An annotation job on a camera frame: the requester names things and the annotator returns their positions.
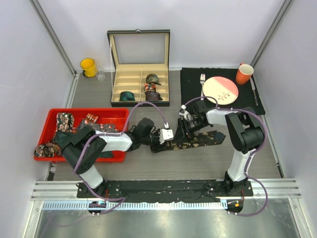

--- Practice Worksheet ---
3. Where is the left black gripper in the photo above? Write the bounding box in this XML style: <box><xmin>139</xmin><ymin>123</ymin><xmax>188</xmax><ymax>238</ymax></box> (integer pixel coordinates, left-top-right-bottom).
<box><xmin>141</xmin><ymin>129</ymin><xmax>167</xmax><ymax>153</ymax></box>

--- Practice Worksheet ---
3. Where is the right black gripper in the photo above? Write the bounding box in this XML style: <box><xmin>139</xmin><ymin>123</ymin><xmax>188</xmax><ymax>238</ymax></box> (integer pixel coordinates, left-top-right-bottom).
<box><xmin>172</xmin><ymin>118</ymin><xmax>207</xmax><ymax>145</ymax></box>

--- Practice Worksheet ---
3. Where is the black gold leaf tie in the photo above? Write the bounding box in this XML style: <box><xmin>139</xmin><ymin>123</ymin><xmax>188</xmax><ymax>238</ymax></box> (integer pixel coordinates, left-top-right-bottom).
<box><xmin>150</xmin><ymin>130</ymin><xmax>226</xmax><ymax>153</ymax></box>

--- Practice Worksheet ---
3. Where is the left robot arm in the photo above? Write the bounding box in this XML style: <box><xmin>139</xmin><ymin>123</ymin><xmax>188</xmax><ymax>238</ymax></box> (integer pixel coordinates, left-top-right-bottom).
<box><xmin>55</xmin><ymin>118</ymin><xmax>163</xmax><ymax>198</ymax></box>

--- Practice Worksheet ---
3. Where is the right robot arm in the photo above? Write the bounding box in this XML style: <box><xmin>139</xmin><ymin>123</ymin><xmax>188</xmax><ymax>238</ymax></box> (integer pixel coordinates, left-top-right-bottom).
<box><xmin>172</xmin><ymin>101</ymin><xmax>266</xmax><ymax>196</ymax></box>

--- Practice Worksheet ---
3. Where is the rolled dark maroon tie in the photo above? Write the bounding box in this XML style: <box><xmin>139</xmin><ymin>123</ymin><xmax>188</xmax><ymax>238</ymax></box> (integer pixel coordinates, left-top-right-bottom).
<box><xmin>145</xmin><ymin>91</ymin><xmax>163</xmax><ymax>102</ymax></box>

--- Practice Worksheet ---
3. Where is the red plastic bin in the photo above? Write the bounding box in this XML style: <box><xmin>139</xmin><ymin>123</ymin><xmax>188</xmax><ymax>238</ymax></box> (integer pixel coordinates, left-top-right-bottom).
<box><xmin>34</xmin><ymin>108</ymin><xmax>129</xmax><ymax>163</ymax></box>

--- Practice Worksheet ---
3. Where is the pink cream plate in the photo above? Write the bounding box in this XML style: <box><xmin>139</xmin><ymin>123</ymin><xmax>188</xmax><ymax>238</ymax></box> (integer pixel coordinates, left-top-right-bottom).
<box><xmin>203</xmin><ymin>76</ymin><xmax>239</xmax><ymax>105</ymax></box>

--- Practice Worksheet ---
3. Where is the silver fork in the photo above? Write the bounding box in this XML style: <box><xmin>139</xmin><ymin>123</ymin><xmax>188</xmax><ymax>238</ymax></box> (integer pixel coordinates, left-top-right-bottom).
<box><xmin>200</xmin><ymin>74</ymin><xmax>206</xmax><ymax>101</ymax></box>

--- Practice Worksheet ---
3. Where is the rolled orange floral tie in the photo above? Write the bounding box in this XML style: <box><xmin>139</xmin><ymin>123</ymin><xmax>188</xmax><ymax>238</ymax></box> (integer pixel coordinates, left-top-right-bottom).
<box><xmin>144</xmin><ymin>83</ymin><xmax>157</xmax><ymax>92</ymax></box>

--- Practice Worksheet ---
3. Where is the rolled green blue tie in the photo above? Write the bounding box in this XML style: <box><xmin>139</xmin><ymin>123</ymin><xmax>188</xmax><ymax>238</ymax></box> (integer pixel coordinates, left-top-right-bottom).
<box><xmin>119</xmin><ymin>91</ymin><xmax>135</xmax><ymax>102</ymax></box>

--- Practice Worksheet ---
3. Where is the black tie storage box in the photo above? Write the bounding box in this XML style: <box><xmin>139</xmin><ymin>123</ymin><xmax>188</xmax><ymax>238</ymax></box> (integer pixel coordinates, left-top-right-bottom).
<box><xmin>107</xmin><ymin>29</ymin><xmax>170</xmax><ymax>107</ymax></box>

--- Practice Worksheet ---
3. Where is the orange striped rolled tie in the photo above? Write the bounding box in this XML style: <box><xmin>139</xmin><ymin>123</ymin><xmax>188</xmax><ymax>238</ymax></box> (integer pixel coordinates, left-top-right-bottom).
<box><xmin>85</xmin><ymin>114</ymin><xmax>99</xmax><ymax>123</ymax></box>

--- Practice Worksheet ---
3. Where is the silver knife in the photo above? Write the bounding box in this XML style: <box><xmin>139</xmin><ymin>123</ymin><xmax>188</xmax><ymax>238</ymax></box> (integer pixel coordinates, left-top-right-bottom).
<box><xmin>250</xmin><ymin>77</ymin><xmax>259</xmax><ymax>107</ymax></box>

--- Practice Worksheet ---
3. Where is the dark green leaf tie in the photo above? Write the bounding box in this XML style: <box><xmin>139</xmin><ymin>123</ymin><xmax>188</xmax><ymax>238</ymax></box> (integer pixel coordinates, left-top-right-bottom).
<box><xmin>55</xmin><ymin>130</ymin><xmax>114</xmax><ymax>160</ymax></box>

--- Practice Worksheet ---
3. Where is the orange mug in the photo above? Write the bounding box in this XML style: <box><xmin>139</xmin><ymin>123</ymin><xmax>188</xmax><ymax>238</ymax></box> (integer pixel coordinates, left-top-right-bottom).
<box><xmin>235</xmin><ymin>63</ymin><xmax>254</xmax><ymax>85</ymax></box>

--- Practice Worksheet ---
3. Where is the clear glass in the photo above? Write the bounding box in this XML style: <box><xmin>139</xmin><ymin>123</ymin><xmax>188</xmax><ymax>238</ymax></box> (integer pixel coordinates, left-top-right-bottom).
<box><xmin>96</xmin><ymin>66</ymin><xmax>106</xmax><ymax>81</ymax></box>

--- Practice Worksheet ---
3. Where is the yellow mug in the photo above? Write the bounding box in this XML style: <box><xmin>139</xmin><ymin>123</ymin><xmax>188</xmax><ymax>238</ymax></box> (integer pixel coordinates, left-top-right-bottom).
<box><xmin>80</xmin><ymin>58</ymin><xmax>97</xmax><ymax>77</ymax></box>

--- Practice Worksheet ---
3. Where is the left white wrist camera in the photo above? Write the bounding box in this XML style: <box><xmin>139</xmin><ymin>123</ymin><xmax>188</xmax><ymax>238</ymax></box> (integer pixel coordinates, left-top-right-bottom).
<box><xmin>159</xmin><ymin>128</ymin><xmax>174</xmax><ymax>144</ymax></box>

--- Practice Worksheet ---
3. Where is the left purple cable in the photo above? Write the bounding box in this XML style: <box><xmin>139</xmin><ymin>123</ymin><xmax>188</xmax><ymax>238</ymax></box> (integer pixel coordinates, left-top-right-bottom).
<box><xmin>42</xmin><ymin>101</ymin><xmax>170</xmax><ymax>228</ymax></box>

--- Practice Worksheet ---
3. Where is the purple cable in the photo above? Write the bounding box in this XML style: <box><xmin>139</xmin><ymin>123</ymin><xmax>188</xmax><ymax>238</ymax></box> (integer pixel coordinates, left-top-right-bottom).
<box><xmin>182</xmin><ymin>96</ymin><xmax>269</xmax><ymax>218</ymax></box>
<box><xmin>42</xmin><ymin>101</ymin><xmax>170</xmax><ymax>228</ymax></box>

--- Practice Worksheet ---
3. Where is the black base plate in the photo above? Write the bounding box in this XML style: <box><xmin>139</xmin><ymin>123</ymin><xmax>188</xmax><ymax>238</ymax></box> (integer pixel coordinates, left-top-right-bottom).
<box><xmin>76</xmin><ymin>179</ymin><xmax>254</xmax><ymax>203</ymax></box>

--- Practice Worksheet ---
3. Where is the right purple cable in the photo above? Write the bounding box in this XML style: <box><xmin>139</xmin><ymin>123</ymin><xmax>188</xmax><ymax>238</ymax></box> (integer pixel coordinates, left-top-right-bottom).
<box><xmin>182</xmin><ymin>96</ymin><xmax>269</xmax><ymax>218</ymax></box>

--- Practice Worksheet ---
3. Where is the aluminium front rail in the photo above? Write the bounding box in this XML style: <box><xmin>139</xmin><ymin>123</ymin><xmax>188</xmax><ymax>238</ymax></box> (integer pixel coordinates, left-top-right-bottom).
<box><xmin>31</xmin><ymin>178</ymin><xmax>301</xmax><ymax>214</ymax></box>

